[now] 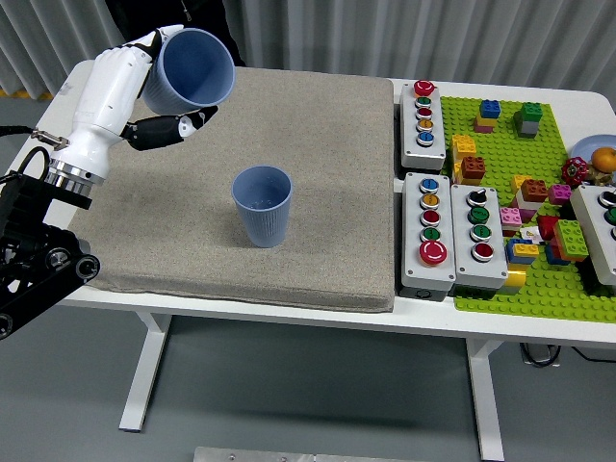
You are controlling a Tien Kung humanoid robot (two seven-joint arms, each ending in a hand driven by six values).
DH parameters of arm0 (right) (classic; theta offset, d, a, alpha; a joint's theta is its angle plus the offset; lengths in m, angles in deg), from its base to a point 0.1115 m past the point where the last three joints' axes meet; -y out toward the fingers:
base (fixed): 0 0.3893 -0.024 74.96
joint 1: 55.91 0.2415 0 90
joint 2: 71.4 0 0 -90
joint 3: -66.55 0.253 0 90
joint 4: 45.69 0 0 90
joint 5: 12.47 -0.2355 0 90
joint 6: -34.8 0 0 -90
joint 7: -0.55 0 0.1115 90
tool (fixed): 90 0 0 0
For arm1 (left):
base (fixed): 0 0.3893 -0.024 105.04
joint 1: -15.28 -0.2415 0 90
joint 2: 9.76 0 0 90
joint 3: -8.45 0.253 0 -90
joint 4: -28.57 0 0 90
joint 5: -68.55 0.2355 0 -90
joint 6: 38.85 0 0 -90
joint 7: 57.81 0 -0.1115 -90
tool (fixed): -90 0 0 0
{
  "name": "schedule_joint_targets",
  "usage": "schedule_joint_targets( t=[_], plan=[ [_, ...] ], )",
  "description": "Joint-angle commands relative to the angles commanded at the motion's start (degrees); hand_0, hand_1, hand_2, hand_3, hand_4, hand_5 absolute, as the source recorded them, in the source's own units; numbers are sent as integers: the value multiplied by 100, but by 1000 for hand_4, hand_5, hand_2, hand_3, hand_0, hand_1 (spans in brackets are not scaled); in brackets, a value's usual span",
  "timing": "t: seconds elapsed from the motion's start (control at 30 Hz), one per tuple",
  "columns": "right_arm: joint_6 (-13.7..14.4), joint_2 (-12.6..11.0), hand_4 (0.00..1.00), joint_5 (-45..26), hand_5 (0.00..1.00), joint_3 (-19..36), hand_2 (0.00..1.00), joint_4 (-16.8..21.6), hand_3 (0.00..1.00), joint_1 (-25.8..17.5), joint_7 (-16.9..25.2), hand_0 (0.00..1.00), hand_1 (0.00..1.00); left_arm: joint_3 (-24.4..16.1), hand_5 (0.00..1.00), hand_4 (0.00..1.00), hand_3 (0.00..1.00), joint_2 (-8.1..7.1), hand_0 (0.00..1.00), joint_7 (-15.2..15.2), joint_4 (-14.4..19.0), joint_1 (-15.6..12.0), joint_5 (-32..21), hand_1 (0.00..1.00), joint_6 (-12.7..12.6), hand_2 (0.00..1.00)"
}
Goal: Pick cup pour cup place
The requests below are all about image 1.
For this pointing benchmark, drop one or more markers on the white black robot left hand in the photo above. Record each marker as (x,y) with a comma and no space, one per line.
(108,96)

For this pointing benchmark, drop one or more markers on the blue ribbed plastic cup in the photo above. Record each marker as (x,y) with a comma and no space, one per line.
(264,221)
(197,72)

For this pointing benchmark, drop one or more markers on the person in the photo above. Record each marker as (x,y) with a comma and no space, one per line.
(135,19)

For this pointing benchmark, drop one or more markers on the grey-brown fabric mat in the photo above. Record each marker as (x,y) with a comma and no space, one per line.
(313,144)

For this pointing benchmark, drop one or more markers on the white table leg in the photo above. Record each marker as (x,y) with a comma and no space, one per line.
(483,394)
(144,366)

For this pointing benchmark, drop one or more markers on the grey five-button control box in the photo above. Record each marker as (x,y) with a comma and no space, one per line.
(409,144)

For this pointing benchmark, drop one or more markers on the grey control box large red button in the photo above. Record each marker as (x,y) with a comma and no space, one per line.
(414,269)

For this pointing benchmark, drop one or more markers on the yellow building block stack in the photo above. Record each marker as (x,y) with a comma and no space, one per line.
(463,144)

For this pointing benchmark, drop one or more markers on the brown block on yellow block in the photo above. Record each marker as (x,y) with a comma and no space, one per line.
(474,167)

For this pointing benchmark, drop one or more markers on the blue yellow pink block stack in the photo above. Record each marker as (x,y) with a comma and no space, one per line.
(490,110)

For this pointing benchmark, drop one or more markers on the green studded building baseplate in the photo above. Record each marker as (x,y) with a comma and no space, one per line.
(500,144)

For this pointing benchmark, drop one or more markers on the pink building block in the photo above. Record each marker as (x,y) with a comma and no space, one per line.
(510,216)

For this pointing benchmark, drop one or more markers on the green grey block stack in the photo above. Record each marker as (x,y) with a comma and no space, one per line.
(529,113)

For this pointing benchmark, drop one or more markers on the yellow cylinder block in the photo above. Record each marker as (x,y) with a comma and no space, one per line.
(515,278)

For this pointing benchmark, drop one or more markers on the red building block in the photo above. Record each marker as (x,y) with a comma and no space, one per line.
(546,226)

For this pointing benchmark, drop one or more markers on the magenta building block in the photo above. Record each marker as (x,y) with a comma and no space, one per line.
(559,193)

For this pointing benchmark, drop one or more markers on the red valve handwheel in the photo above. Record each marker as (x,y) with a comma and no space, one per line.
(574,171)

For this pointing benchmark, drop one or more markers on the green orange red block stack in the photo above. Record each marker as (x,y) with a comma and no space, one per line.
(570,238)

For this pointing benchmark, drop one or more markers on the light blue plate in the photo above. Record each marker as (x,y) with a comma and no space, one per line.
(589,144)

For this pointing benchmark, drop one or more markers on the orange fruit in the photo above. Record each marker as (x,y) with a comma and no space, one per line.
(604,159)

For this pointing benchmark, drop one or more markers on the brass valve body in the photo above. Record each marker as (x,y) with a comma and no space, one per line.
(602,179)

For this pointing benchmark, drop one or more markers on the grey control box green buttons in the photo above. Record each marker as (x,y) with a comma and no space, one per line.
(597,240)

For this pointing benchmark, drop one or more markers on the grey control box black selector switch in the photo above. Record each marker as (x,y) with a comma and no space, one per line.
(481,272)

